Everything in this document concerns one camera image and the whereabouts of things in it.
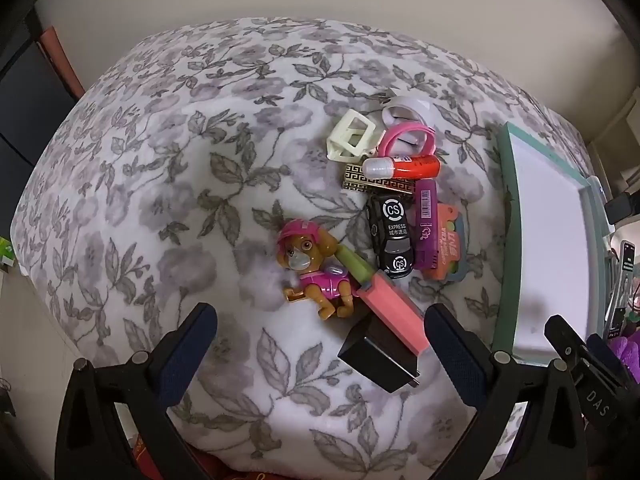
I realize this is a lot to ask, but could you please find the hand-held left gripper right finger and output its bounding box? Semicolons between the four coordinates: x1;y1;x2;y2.
424;303;591;480

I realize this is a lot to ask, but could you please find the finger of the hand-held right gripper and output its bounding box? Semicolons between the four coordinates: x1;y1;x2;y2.
544;314;588;376

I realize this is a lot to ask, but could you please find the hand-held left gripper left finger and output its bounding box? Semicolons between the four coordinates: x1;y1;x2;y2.
55;302;218;480

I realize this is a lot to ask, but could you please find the coral and green toy block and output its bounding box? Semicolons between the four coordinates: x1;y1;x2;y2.
336;246;432;357

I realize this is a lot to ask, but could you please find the black charger plug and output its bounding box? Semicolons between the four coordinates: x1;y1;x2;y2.
337;317;422;393

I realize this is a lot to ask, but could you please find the teal tray white inside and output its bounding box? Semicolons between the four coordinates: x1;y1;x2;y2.
492;121;613;361

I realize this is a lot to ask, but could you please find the orange toy gun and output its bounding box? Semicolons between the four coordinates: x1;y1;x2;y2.
425;204;468;285

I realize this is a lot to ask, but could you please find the purple tube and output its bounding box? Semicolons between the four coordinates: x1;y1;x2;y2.
413;178;442;271

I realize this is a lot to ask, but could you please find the black toy car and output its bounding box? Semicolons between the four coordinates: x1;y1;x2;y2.
367;194;417;280

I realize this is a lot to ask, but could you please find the brown dog toy pink helmet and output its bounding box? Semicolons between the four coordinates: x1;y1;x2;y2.
277;219;357;322

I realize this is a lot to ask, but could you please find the gold patterned bar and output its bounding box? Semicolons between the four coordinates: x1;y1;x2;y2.
341;162;417;197

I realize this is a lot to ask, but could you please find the red glue bottle white cap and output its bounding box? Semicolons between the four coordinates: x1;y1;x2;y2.
362;154;442;180

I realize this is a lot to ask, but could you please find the pink wristwatch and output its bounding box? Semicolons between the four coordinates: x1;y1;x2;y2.
376;121;438;161

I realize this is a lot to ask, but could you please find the cream cube frame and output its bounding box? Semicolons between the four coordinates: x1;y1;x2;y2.
326;109;381;163

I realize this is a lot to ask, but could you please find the white strap loop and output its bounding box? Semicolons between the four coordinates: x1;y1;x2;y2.
382;95;435;133

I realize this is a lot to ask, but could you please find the purple fuzzy cloth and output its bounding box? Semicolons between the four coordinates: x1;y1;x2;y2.
607;332;640;376

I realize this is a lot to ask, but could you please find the black printed box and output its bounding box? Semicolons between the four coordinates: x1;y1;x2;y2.
602;240;638;341

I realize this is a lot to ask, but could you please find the black power adapter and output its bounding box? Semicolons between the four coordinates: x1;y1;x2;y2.
605;192;640;223

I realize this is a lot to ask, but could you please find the white device blue light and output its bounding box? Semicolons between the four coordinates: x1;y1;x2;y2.
582;175;608;233

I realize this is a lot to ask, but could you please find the floral grey white blanket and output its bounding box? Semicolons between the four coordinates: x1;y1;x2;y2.
10;16;606;476

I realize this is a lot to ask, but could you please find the dark cabinet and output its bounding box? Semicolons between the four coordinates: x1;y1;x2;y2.
0;10;86;196

